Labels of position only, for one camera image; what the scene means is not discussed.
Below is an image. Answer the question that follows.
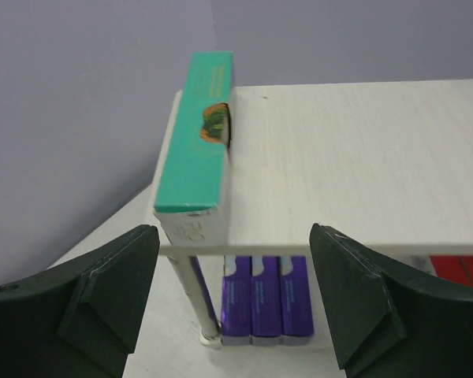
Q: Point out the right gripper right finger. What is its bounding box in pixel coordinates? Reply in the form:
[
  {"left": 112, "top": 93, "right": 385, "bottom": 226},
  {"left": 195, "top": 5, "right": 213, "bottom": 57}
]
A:
[{"left": 309, "top": 224, "right": 473, "bottom": 377}]

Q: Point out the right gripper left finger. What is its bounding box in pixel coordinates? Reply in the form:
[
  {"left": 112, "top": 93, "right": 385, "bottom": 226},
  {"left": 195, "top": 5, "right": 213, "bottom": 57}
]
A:
[{"left": 0, "top": 224, "right": 160, "bottom": 377}]

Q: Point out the red toothpaste box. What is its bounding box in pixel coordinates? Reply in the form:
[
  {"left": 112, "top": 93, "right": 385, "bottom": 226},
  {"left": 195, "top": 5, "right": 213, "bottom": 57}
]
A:
[{"left": 430, "top": 255, "right": 473, "bottom": 287}]

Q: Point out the purple toothpaste box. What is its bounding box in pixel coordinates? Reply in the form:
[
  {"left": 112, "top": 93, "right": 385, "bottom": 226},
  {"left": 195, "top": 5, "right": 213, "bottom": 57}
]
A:
[
  {"left": 220, "top": 255, "right": 251, "bottom": 347},
  {"left": 251, "top": 256, "right": 282, "bottom": 347}
]

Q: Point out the teal toothpaste box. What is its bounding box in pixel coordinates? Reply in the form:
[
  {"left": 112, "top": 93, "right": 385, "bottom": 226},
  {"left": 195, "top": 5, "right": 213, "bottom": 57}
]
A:
[{"left": 154, "top": 51, "right": 233, "bottom": 247}]

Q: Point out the white two-tier shelf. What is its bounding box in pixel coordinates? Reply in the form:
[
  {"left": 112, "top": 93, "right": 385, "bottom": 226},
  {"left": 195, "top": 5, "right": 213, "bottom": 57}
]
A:
[{"left": 151, "top": 78, "right": 473, "bottom": 350}]

